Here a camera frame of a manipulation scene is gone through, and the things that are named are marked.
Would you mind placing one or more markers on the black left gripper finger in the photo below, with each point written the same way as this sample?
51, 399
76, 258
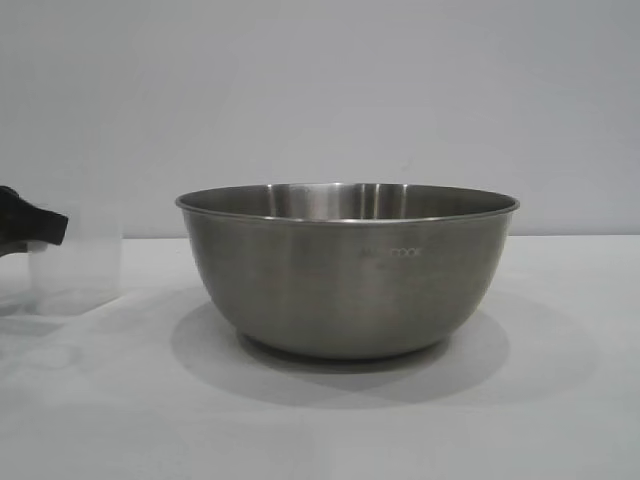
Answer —
30, 220
12, 252

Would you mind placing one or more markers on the translucent plastic measuring cup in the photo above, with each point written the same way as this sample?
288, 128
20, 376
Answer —
90, 270

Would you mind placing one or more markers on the stainless steel mixing bowl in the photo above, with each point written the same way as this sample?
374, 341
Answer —
350, 280

